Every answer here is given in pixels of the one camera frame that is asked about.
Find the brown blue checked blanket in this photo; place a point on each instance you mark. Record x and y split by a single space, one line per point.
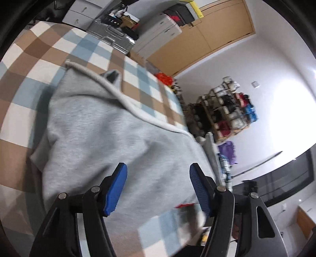
37 61

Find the purple cloth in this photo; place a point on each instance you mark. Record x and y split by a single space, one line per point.
228 152

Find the white storage cabinet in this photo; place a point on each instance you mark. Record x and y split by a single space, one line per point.
158 34

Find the dark window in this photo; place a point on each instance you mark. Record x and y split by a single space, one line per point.
284 180

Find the silver suitcase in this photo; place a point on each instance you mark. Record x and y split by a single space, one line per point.
111 35

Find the yellow box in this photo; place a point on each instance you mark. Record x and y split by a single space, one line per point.
196 8

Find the blue plaid shirt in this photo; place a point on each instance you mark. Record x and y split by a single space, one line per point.
224 170

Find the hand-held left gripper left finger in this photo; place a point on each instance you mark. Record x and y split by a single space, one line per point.
116 190

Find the wooden shoe rack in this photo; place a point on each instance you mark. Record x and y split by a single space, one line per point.
227 111

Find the white wall switch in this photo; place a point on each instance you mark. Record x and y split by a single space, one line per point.
255 84

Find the small cardboard box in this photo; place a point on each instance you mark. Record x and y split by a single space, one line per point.
128 22

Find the grey hoodie with red print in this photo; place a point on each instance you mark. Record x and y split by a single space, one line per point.
98 136

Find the white drawer desk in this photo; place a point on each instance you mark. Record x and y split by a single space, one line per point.
81 12

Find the red plastic bag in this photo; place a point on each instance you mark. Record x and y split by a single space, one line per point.
164 78

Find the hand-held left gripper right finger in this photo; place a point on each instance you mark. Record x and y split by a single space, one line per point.
198 187

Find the wooden door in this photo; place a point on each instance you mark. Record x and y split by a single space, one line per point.
209 34

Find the black box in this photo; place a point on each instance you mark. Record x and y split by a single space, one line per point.
177 13

